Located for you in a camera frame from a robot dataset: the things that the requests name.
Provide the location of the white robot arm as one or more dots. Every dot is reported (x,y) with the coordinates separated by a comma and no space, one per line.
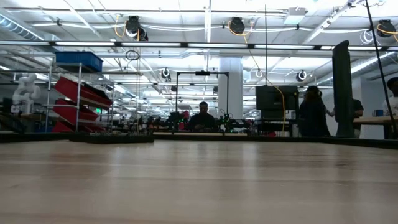
(26,93)

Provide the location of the person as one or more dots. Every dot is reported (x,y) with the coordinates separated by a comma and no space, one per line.
(202,119)
(314,115)
(392,102)
(358,115)

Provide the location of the distant robot with green light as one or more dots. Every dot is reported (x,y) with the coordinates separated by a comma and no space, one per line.
(227,121)

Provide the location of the white building column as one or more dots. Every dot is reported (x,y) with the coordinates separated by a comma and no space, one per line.
(230,90)

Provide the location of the black screen cabinet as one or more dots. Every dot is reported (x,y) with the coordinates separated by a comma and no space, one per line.
(276,98)

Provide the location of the long ceiling light strip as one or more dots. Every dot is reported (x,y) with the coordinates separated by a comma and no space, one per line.
(149,44)

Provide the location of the thin black upright pole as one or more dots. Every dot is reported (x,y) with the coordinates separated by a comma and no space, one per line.
(265,46)

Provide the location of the metal rack with red bins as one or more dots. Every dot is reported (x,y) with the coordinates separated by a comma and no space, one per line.
(77,93)

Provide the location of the blue storage bin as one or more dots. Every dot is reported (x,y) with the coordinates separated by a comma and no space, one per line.
(77,60)

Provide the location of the white ceiling box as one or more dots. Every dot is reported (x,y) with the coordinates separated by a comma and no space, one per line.
(293,15)

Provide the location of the wooden work table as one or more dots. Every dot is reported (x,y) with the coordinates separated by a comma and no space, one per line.
(373,119)

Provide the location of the blue cup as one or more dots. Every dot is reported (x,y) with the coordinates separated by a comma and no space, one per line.
(378,113)

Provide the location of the thin black slanted pole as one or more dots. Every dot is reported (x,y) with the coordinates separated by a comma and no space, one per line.
(379,62)

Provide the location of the black gantry frame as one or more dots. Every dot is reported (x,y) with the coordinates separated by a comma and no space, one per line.
(202,73)

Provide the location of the black metal table frame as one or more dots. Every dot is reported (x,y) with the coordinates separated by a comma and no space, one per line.
(342,141)

